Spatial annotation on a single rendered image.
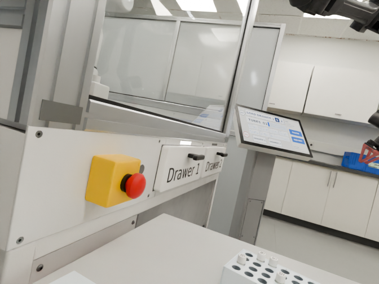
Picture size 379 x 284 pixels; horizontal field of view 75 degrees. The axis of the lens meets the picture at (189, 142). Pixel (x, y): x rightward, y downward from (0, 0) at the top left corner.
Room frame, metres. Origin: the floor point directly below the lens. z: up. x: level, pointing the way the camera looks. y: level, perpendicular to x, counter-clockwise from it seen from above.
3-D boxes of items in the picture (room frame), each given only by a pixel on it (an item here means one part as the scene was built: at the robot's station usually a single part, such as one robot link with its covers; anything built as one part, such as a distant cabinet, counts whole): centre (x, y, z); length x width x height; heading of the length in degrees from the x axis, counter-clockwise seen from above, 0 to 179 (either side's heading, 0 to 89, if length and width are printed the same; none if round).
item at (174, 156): (0.71, 0.00, 0.87); 0.29 x 0.02 x 0.11; 159
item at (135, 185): (0.38, 0.07, 0.88); 0.04 x 0.03 x 0.04; 159
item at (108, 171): (0.39, 0.10, 0.88); 0.07 x 0.05 x 0.07; 159
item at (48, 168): (0.92, 0.44, 0.87); 1.02 x 0.95 x 0.14; 159
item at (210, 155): (1.00, -0.11, 0.87); 0.29 x 0.02 x 0.11; 159
